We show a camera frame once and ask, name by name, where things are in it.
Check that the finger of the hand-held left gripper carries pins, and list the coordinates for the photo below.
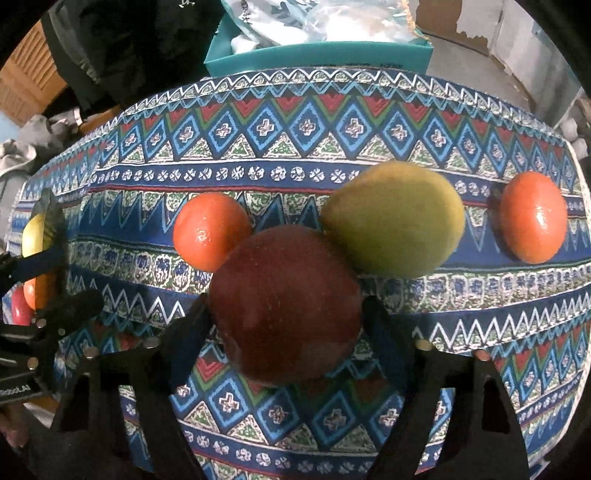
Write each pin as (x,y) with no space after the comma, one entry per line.
(76,307)
(41,261)

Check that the group of shoes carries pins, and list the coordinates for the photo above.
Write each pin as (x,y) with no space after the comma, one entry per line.
(577,136)

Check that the small orange tangerine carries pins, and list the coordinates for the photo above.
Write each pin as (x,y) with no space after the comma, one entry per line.
(207,228)

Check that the pile of grey clothes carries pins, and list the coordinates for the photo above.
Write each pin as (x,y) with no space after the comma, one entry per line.
(32,147)

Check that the black jacket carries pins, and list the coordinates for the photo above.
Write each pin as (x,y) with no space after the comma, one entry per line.
(138,46)

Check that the clear plastic bag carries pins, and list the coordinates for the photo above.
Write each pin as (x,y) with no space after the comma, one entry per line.
(360,18)

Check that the blue patterned tablecloth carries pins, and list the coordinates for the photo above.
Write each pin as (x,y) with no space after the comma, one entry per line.
(300,138)

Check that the person's left hand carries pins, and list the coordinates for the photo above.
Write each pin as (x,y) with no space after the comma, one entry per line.
(11,429)

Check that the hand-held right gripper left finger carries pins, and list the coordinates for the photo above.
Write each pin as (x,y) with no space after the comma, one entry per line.
(184,341)

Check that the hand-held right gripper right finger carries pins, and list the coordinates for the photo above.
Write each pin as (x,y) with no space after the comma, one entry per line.
(390,341)

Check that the wooden louvred wardrobe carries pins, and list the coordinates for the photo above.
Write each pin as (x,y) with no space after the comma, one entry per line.
(27,83)

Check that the teal plastic crate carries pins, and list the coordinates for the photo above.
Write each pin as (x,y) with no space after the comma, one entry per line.
(323,57)

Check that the clear glass bowl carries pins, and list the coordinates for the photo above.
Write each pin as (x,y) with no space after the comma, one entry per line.
(55,221)

